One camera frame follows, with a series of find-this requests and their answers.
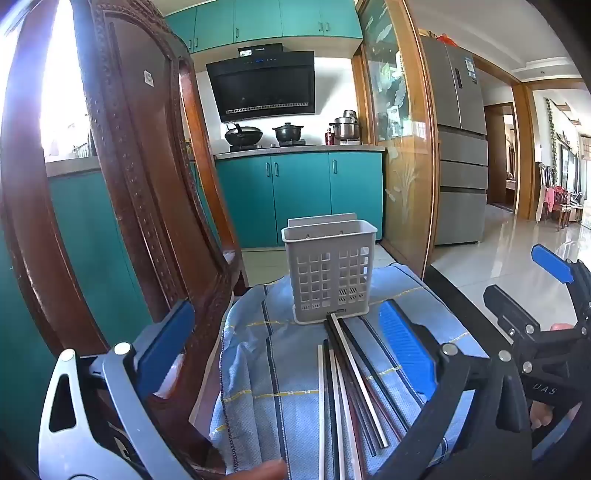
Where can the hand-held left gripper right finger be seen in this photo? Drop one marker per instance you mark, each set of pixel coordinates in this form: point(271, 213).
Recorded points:
point(406, 346)

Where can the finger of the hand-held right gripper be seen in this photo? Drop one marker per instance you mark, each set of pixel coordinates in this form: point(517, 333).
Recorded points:
point(505, 302)
point(551, 263)

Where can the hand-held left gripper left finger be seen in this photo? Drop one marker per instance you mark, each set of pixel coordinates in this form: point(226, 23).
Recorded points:
point(171, 341)

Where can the dark brown chopstick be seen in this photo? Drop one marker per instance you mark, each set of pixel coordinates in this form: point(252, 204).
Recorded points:
point(358, 346)

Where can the red-brown chopstick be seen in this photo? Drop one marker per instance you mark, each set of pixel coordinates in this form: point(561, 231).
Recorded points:
point(355, 415)
point(385, 410)

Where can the grey plastic utensil basket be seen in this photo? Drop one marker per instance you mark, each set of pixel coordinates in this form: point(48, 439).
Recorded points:
point(323, 249)

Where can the person's right hand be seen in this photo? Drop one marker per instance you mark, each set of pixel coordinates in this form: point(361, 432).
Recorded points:
point(540, 417)

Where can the living room furniture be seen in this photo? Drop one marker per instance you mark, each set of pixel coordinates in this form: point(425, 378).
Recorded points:
point(561, 198)

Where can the blue checked cloth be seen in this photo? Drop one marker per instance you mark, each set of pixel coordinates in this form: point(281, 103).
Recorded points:
point(258, 369)

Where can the silver refrigerator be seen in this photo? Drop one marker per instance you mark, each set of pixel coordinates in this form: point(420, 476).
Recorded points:
point(461, 184)

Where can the hanging green vine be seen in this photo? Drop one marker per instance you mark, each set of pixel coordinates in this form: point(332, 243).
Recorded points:
point(551, 134)

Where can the wooden framed glass door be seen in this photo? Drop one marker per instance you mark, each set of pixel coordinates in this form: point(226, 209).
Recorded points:
point(401, 161)

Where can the carved wooden chair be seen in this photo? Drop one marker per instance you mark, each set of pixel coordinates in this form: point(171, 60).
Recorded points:
point(138, 138)

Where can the black wok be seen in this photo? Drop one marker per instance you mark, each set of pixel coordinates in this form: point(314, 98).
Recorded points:
point(244, 134)

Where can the red bottle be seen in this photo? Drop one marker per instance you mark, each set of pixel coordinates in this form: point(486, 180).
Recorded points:
point(328, 137)

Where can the grey kitchen countertop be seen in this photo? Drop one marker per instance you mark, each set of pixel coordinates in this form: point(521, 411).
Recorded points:
point(300, 150)

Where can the stainless steel pot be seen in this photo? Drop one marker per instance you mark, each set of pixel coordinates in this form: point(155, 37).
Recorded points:
point(346, 127)

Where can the black cooking pot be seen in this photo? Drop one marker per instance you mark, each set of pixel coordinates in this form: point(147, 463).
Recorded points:
point(287, 133)

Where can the black range hood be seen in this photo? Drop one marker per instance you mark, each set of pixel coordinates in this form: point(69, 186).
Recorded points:
point(261, 87)

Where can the wooden doorway frame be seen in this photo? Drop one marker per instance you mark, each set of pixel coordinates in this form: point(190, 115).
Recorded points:
point(521, 152)

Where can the teal wall cabinets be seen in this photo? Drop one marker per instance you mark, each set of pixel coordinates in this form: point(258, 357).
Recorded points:
point(277, 18)

